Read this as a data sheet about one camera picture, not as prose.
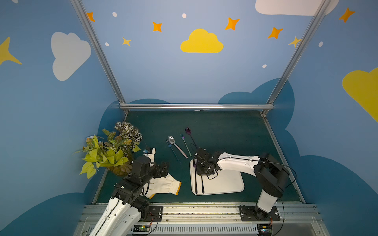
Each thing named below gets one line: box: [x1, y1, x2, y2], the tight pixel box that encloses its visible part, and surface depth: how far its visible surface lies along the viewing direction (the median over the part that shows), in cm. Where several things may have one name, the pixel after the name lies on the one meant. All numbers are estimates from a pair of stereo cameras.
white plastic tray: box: [189, 159, 245, 196], surface depth 85 cm
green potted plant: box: [72, 120, 143, 179], surface depth 75 cm
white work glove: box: [141, 173, 182, 200], surface depth 84 cm
